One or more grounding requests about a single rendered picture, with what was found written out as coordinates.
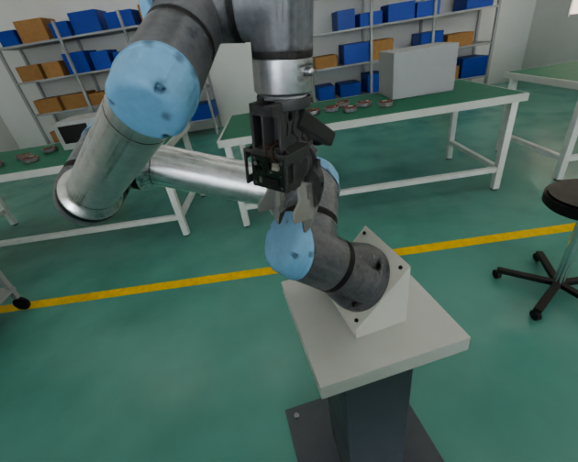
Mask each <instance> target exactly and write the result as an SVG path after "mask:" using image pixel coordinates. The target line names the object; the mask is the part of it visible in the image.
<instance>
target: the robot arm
mask: <svg viewBox="0 0 578 462"><path fill-rule="evenodd" d="M139 7H140V11H141V14H142V17H143V20H142V22H141V24H140V25H139V27H138V29H137V30H136V32H135V33H134V35H133V37H132V38H131V40H130V41H129V43H128V44H127V46H126V47H125V48H124V49H122V50H121V51H120V52H119V53H118V54H117V56H116V57H115V59H114V61H113V63H112V66H111V69H110V73H109V75H108V77H107V79H106V85H105V95H104V98H103V100H102V102H101V104H100V106H99V108H98V110H97V113H96V115H95V117H94V120H93V121H92V122H91V123H90V125H89V126H88V127H87V128H86V129H85V130H84V131H83V133H82V134H81V138H80V139H79V141H78V143H77V144H76V146H75V148H74V149H73V151H72V153H71V155H70V156H69V158H68V159H67V160H66V162H65V164H64V165H63V167H62V169H61V170H60V172H59V174H58V176H57V178H56V180H55V182H54V185H53V191H52V199H53V203H54V205H55V208H56V209H57V211H58V212H59V213H60V215H61V216H62V217H64V218H65V219H66V220H68V221H70V222H71V223H74V224H77V225H79V226H99V225H101V224H103V223H105V222H107V221H108V220H110V219H111V218H112V217H113V216H114V215H115V214H116V213H117V212H118V210H119V209H120V207H121V205H122V204H123V203H124V201H125V199H126V197H127V195H128V192H129V190H130V189H131V188H133V189H139V190H144V191H145V190H148V189H149V188H150V187H151V186H153V185H158V186H162V187H167V188H172V189H177V190H182V191H187V192H191V193H201V194H205V195H210V196H215V197H219V198H225V199H229V200H234V201H239V202H243V203H249V204H257V205H258V211H259V212H260V213H261V212H265V211H268V210H269V211H270V212H271V214H272V215H273V216H274V218H275V219H274V220H273V221H272V224H271V225H270V227H271V229H270V230H269V231H268V232H267V236H266V239H265V246H264V250H265V257H266V260H267V262H268V264H269V266H270V267H271V268H272V269H273V270H274V271H276V272H277V273H280V274H282V275H283V276H285V278H287V279H289V280H292V281H299V282H301V283H304V284H305V285H308V286H311V287H313V288H316V289H318V290H321V291H323V292H325V293H326V294H327V295H328V296H329V297H330V298H331V299H332V300H333V301H334V302H335V303H336V304H337V305H339V306H340V307H342V308H344V309H346V310H349V311H352V312H356V313H358V312H363V311H366V310H368V309H370V308H372V307H373V306H374V305H375V304H377V303H378V302H379V301H380V299H381V298H382V297H383V294H384V293H385V290H386V288H387V286H388V282H389V278H390V266H389V261H388V259H387V257H386V255H385V254H384V253H383V252H382V251H381V250H380V249H379V248H377V247H375V246H373V245H371V244H367V243H360V242H350V241H347V240H345V239H343V238H341V237H339V236H338V235H337V226H338V210H339V194H340V187H339V175H338V172H337V171H336V170H335V168H334V166H333V165H332V164H331V163H329V162H328V161H327V160H325V159H322V158H320V157H317V154H316V151H317V148H316V147H315V146H320V145H326V146H331V145H332V143H333V140H334V137H335V135H336V133H335V132H334V131H333V130H332V129H330V128H329V127H328V126H326V125H325V124H324V123H322V122H321V121H320V120H318V119H317V118H316V117H315V116H313V115H312V114H310V113H309V112H308V111H307V110H305V108H308V107H309V106H310V105H311V94H310V92H311V91H312V76H313V75H314V68H313V57H312V56H313V29H314V0H139ZM246 42H250V45H251V55H252V59H251V60H252V72H253V84H254V92H255V93H256V94H258V95H257V101H256V102H253V103H249V107H250V127H251V137H252V145H249V146H247V147H246V148H244V149H243V153H244V160H239V159H231V158H226V157H221V156H217V155H212V154H207V153H204V152H199V151H194V150H190V149H185V148H177V147H172V146H167V145H162V144H163V142H164V141H165V140H166V139H167V137H175V136H177V135H179V134H180V133H182V132H183V131H184V129H185V128H186V126H187V124H188V122H189V120H190V119H191V118H192V117H193V116H194V114H195V111H196V109H197V107H198V104H199V101H200V94H201V92H202V90H203V87H204V85H205V82H206V78H207V75H208V74H209V71H210V69H211V67H212V64H213V61H214V59H215V57H216V55H217V51H218V48H219V45H220V44H228V43H246ZM314 145H315V146H314ZM250 156H251V162H248V157H250Z"/></svg>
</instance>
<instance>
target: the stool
mask: <svg viewBox="0 0 578 462"><path fill-rule="evenodd" d="M541 199H542V202H543V203H544V204H545V205H546V206H547V207H548V208H549V209H551V211H553V212H554V213H556V214H558V215H562V216H565V217H567V218H570V219H573V220H577V221H576V224H575V226H574V229H573V231H572V234H571V237H570V239H569V242H568V244H567V247H566V249H565V251H564V253H563V256H562V259H561V263H560V265H559V267H558V269H557V272H556V270H555V269H554V268H553V267H552V265H551V264H550V262H549V260H548V258H547V257H546V255H545V254H544V252H543V251H536V253H534V254H533V258H534V260H535V261H540V263H541V265H542V266H543V268H544V269H545V270H546V272H547V274H548V275H549V278H548V277H544V276H540V275H535V274H531V273H526V272H522V271H518V270H513V269H506V268H501V267H497V269H494V270H493V276H494V278H495V279H500V278H501V277H502V274H504V275H508V276H512V277H517V278H520V279H525V280H529V281H536V282H540V283H545V284H549V285H550V287H549V288H548V289H547V290H546V292H545V293H544V294H543V296H542V297H541V298H540V299H539V301H538V302H537V304H536V305H535V306H534V308H533V310H531V311H530V312H529V314H530V317H531V318H532V319H533V320H534V321H538V320H541V318H542V315H541V313H542V312H543V311H544V309H545V308H546V307H547V305H548V304H549V303H550V301H551V300H552V298H553V297H554V295H555V294H556V293H557V291H558V290H559V289H562V290H564V291H565V292H568V293H569V294H570V295H572V296H574V297H576V298H577V299H578V290H577V289H575V288H574V287H572V286H570V285H576V284H578V277H573V278H567V276H568V273H569V271H570V269H571V266H572V264H573V261H574V259H575V256H576V254H577V252H578V179H569V180H562V181H556V182H554V183H552V184H549V185H548V186H547V187H545V189H544V192H543V194H542V197H541Z"/></svg>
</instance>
